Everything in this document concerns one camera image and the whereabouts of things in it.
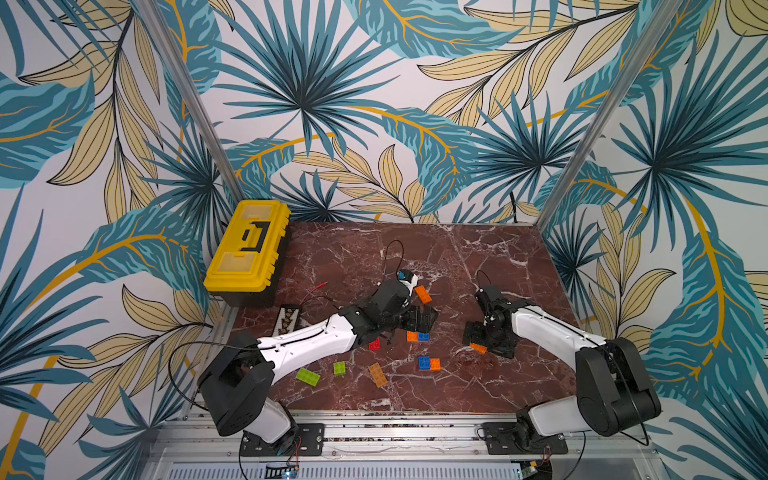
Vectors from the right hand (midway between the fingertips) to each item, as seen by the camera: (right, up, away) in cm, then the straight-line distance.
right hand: (479, 345), depth 89 cm
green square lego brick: (-41, -5, -5) cm, 41 cm away
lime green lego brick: (-49, -6, -7) cm, 50 cm away
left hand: (-18, +10, -9) cm, 22 cm away
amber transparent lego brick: (-30, -7, -5) cm, 31 cm away
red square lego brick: (-31, 0, -1) cm, 31 cm away
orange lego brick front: (-14, -4, -3) cm, 15 cm away
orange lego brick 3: (-1, -1, -1) cm, 2 cm away
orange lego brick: (-15, +14, +11) cm, 23 cm away
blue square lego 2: (-17, -4, -5) cm, 18 cm away
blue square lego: (-16, +3, 0) cm, 17 cm away
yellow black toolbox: (-68, +23, -4) cm, 72 cm away
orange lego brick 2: (-20, +2, +1) cm, 20 cm away
